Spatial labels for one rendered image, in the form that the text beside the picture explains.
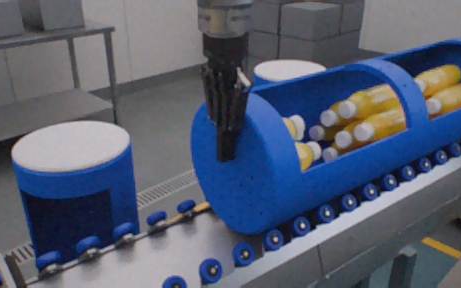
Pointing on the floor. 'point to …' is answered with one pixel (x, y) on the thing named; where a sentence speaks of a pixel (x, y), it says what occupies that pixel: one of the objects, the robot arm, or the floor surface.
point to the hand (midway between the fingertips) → (225, 143)
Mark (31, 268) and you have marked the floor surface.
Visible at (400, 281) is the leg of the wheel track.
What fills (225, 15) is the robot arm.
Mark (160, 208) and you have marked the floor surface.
